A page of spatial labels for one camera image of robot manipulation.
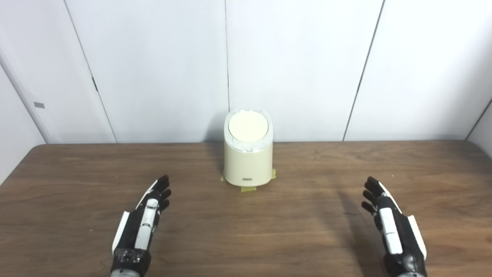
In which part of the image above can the cream round bin lid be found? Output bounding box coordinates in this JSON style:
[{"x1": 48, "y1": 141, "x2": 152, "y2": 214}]
[{"x1": 228, "y1": 111, "x2": 268, "y2": 142}]

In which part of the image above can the cream-colored round bin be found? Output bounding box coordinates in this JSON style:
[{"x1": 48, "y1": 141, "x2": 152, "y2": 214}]
[{"x1": 224, "y1": 108, "x2": 274, "y2": 187}]

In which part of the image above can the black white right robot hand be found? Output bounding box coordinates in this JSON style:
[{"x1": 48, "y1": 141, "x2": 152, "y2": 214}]
[{"x1": 361, "y1": 176, "x2": 428, "y2": 277}]

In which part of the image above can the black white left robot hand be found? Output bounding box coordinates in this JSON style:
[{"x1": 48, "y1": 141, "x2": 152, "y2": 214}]
[{"x1": 110, "y1": 175, "x2": 172, "y2": 277}]

